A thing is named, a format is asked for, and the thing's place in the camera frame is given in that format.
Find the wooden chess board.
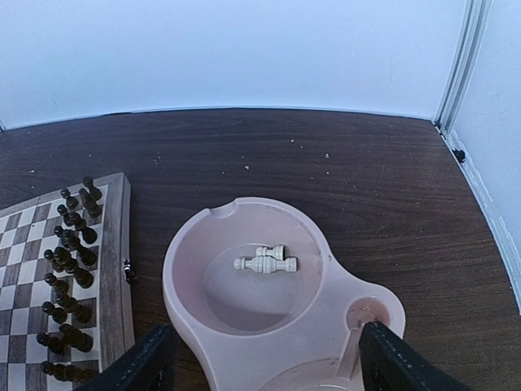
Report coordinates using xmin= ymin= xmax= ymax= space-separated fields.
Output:
xmin=1 ymin=173 xmax=134 ymax=390

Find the dark chess pieces row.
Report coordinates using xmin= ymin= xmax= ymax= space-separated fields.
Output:
xmin=35 ymin=176 xmax=103 ymax=385

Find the pink double pet bowl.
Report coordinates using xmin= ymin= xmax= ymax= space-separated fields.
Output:
xmin=163 ymin=197 xmax=405 ymax=390

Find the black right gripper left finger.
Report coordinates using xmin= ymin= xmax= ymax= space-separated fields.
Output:
xmin=79 ymin=323 xmax=177 ymax=391

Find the right aluminium frame post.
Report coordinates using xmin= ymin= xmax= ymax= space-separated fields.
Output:
xmin=433 ymin=0 xmax=492 ymax=138

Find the pile of white chess pieces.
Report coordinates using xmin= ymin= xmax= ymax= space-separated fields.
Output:
xmin=233 ymin=244 xmax=298 ymax=275

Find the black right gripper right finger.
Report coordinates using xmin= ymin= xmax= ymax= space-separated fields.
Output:
xmin=359 ymin=321 xmax=469 ymax=391

